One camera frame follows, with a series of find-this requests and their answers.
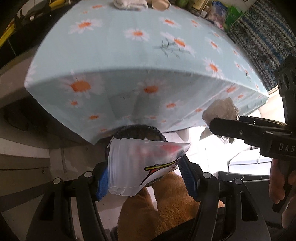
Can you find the white crumpled napkin left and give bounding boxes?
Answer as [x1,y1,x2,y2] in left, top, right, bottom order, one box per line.
[113,0,148,10]

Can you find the blue white salt bag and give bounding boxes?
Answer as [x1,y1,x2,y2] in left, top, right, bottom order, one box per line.
[206,1,228,29]

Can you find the blue patterned curtain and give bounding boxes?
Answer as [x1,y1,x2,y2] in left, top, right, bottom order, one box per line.
[229,1,295,91]

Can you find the yellow fleece trousers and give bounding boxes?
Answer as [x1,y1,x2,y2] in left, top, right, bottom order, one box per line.
[117,171,225,241]

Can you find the grey paper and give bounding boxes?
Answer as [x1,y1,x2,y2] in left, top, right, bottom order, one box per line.
[200,97,239,140]

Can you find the green plastic bag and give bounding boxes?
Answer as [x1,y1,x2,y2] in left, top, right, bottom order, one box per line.
[223,6,243,32]

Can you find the right hand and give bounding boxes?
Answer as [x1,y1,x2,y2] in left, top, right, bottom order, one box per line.
[268,158,296,230]

